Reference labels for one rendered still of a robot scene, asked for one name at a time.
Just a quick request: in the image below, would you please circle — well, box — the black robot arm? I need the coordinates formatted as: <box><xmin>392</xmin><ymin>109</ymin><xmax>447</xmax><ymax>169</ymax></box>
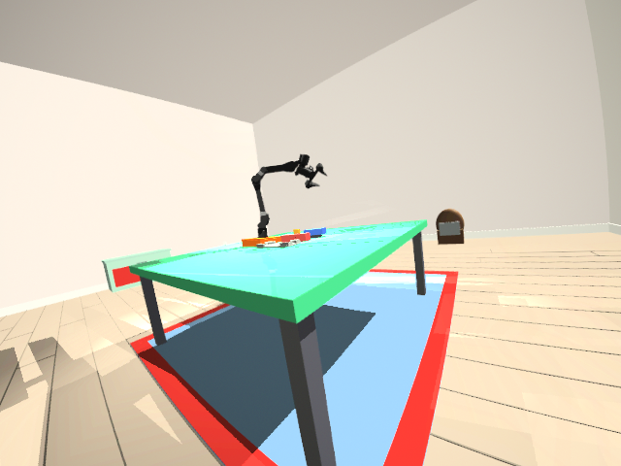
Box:
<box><xmin>251</xmin><ymin>154</ymin><xmax>310</xmax><ymax>238</ymax></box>

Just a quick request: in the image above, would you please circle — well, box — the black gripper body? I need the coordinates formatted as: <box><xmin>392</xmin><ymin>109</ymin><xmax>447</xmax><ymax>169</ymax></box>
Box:
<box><xmin>304</xmin><ymin>163</ymin><xmax>324</xmax><ymax>188</ymax></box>

